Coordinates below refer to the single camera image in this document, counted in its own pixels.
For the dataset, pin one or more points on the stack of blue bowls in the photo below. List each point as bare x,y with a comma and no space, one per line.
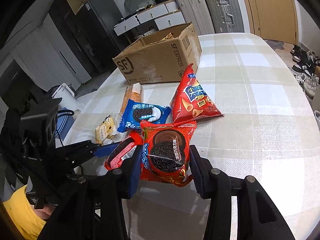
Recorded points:
66,122

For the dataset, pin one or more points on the beige suitcase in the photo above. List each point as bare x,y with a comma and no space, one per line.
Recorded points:
195,12

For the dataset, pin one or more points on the wooden door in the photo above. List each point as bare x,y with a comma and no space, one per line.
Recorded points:
270,10

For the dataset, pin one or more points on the pile of loose shoes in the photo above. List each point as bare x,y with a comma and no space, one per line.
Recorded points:
305,65

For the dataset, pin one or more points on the orange bread packet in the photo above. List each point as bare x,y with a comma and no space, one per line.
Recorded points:
132,97

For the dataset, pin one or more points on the grey door mat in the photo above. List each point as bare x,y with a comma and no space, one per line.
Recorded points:
275,44

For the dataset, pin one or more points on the white desk with drawers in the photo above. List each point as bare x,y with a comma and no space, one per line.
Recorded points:
155,15

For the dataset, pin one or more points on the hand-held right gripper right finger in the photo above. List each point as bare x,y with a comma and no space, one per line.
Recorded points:
196,180

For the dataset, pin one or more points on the silver suitcase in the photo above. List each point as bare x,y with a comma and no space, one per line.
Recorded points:
223,11

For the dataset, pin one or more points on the dark grey refrigerator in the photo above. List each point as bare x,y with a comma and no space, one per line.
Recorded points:
105,27

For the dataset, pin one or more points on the person's left forearm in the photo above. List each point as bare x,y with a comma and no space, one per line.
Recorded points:
17,215

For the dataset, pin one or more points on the white wardrobe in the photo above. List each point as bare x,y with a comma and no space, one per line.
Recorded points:
32,57

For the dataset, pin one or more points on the white printed snack packet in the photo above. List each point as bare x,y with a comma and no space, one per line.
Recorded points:
168,36

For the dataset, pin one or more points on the black wardrobe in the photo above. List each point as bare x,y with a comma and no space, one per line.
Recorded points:
60,37

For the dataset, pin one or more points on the yellow cake packet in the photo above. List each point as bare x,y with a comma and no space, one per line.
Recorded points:
105,130

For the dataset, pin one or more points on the red triangular chips bag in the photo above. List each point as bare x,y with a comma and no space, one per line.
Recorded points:
192,100

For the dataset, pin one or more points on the red chocolate cookie packet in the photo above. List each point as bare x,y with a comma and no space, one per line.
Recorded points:
120,155
165,150

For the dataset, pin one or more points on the small brown cardboard box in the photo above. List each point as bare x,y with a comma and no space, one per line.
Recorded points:
317,70

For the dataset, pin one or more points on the blue cookie packet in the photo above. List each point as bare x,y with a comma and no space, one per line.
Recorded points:
145,115

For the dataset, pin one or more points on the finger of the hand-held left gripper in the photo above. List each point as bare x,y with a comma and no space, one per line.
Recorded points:
107,150
77,161

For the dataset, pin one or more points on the small white basket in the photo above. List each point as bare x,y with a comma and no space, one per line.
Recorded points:
150,4

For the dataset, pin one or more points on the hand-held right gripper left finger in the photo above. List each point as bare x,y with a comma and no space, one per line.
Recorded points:
136,177

